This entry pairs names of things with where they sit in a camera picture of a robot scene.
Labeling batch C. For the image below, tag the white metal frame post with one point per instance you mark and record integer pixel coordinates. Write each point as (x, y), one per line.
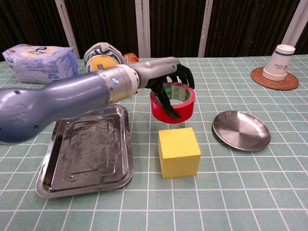
(67, 26)
(293, 26)
(142, 26)
(205, 26)

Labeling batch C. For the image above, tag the green grid tablecloth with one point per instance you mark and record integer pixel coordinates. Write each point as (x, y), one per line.
(180, 204)

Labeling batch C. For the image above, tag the yellow plush with striped hat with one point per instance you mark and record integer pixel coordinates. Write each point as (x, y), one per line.
(101, 60)

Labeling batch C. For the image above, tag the round steel plate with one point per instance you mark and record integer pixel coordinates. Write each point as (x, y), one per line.
(240, 132)

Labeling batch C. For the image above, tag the plastic tea bottle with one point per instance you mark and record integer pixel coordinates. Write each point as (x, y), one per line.
(131, 59)

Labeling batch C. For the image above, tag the red tape roll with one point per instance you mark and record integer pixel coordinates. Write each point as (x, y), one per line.
(185, 108)

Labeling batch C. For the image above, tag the round woven coaster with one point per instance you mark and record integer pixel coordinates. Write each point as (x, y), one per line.
(258, 80)

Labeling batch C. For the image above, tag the rectangular steel tray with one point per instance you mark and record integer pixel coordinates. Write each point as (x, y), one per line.
(91, 156)

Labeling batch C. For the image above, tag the black pleated curtain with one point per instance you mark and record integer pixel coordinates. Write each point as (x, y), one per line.
(106, 21)

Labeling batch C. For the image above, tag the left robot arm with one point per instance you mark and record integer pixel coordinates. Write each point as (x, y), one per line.
(60, 98)

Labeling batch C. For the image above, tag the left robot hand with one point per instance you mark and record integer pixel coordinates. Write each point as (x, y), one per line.
(156, 69)

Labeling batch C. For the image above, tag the yellow foam cube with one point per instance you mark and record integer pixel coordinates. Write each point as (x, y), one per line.
(178, 154)

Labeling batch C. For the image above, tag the blue tissue pack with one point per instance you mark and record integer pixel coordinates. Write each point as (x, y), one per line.
(41, 65)

